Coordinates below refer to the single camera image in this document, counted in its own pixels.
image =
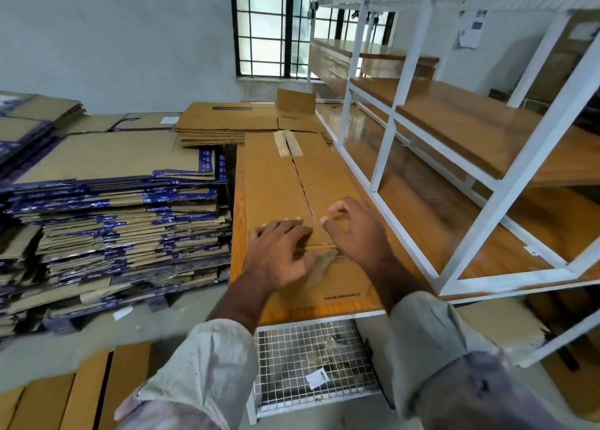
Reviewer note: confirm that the person's right hand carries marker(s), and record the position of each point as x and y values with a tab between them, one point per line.
361	233

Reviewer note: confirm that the person's left hand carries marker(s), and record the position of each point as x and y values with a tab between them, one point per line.
277	252

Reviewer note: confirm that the stack of brown cartons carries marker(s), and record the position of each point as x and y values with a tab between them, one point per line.
225	118

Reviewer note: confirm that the assembled boxes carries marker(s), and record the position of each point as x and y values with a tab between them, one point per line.
84	387

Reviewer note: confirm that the person's left forearm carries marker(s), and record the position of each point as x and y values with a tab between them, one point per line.
244	299

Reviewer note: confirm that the person's right forearm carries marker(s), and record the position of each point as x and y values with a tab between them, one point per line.
398	280

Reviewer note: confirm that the person's light grey shirt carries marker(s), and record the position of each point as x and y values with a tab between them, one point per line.
206	378

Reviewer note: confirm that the wooden table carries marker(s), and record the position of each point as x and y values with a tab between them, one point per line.
450	228

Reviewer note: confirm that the crumpled tape scraps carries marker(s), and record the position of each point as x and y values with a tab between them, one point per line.
323	350

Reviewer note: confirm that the white paper tag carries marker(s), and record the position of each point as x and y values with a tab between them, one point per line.
318	378

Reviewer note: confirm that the white metal shelf rack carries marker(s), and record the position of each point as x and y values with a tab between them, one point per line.
525	163

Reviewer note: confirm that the black framed window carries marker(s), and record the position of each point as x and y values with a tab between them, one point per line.
286	22

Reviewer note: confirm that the white wall device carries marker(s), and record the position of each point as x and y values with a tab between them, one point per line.
473	30

